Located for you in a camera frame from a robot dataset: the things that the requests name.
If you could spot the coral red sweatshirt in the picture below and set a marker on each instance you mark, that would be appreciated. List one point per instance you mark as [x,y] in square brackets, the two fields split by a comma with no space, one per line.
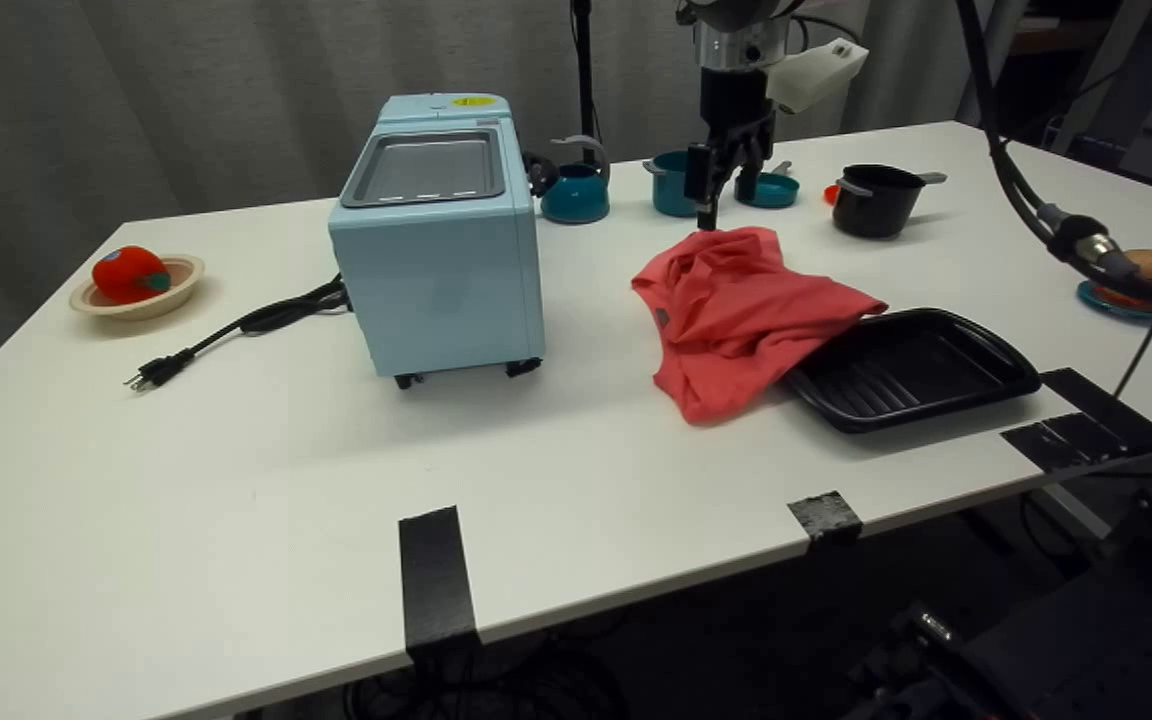
[733,319]

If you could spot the light blue toaster oven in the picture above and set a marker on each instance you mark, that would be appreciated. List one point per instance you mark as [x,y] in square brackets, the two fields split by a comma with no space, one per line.
[437,239]

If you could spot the black tape strip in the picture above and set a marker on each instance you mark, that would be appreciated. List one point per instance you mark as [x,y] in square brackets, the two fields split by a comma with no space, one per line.
[825,516]
[435,587]

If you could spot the black toy saucepan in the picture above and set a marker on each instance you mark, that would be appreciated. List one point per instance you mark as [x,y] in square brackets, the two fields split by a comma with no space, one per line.
[875,203]

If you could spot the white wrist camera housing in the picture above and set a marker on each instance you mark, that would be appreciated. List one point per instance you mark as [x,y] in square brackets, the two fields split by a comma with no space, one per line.
[817,72]

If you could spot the black camera stand pole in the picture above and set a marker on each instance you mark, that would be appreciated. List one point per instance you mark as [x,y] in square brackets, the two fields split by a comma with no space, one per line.
[581,46]

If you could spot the red toy tomato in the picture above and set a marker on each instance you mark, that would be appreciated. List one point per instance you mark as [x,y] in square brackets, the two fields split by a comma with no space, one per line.
[128,274]

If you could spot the black tape patch right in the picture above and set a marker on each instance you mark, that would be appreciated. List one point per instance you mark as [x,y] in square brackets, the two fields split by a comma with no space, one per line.
[1097,424]

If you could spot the black grill tray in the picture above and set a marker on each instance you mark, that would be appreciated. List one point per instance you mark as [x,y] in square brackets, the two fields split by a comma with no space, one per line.
[908,366]

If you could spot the teal toy kettle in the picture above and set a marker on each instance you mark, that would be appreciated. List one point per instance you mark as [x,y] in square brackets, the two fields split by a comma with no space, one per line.
[574,192]

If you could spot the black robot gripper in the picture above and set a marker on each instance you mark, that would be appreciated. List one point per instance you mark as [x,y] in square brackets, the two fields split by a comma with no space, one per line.
[736,119]

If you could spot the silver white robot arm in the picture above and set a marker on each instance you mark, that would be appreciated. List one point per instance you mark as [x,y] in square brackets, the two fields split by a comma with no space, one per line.
[736,40]

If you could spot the black tape strip middle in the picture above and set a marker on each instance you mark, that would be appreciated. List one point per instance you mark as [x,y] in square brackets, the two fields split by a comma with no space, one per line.
[825,516]

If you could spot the teal toy pot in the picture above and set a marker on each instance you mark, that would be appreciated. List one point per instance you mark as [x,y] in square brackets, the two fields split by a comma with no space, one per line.
[669,184]

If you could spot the black tape strip left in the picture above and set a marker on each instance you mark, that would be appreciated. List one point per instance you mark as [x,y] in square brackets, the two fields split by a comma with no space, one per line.
[435,587]

